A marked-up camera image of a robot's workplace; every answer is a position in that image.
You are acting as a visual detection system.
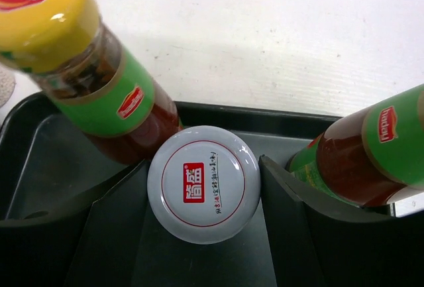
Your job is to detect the sesame jar silver lid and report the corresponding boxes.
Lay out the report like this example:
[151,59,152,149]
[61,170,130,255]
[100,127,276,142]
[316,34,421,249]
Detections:
[0,66,16,107]

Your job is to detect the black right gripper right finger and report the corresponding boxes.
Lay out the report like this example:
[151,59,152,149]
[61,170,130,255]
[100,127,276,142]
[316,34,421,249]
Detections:
[259,156,423,286]

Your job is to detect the sauce bottle yellow cap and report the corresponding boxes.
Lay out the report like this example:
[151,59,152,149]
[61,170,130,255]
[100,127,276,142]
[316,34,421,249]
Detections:
[1,0,182,164]
[286,85,423,207]

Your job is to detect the black rectangular tray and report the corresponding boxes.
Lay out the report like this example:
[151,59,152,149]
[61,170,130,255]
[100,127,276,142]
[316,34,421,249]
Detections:
[1,93,334,286]

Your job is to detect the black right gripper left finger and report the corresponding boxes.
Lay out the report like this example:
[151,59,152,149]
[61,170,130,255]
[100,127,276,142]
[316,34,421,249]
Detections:
[1,161,149,286]

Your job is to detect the dark jar white lid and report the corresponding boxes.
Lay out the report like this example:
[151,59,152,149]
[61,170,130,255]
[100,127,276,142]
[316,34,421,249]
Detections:
[147,125,261,245]

